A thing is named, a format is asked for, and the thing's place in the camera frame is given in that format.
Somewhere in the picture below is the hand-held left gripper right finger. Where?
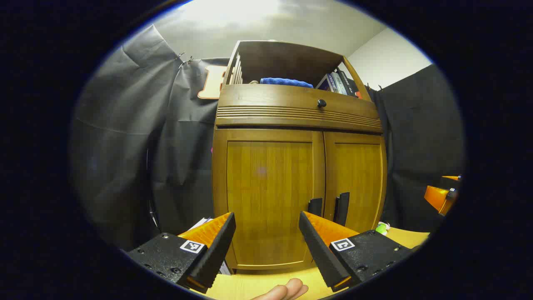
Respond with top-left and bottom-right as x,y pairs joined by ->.
298,211 -> 417,292

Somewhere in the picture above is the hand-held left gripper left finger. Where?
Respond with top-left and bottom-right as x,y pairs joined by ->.
125,212 -> 237,294

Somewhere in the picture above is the wooden cabinet door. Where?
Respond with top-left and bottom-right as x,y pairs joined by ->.
212,128 -> 325,270
323,131 -> 388,234

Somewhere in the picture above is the wooden double-door shoe cabinet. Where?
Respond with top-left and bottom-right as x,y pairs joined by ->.
212,40 -> 388,271

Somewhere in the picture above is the black book on cabinet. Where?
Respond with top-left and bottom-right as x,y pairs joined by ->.
337,70 -> 361,98

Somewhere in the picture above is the white-spine book on cabinet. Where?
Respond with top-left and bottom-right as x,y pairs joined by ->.
331,72 -> 349,95

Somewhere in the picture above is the dark blue book on cabinet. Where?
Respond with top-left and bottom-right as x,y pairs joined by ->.
316,74 -> 334,92

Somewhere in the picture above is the wooden drawer with black knob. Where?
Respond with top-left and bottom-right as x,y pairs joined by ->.
216,84 -> 384,134

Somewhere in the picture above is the blue folded towel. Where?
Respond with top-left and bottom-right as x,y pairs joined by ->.
260,77 -> 314,89

